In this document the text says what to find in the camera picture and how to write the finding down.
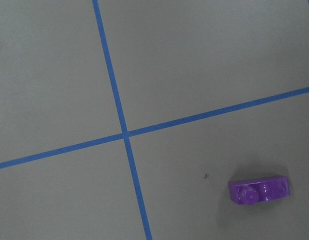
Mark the purple block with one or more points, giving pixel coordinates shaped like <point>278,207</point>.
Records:
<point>259,190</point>

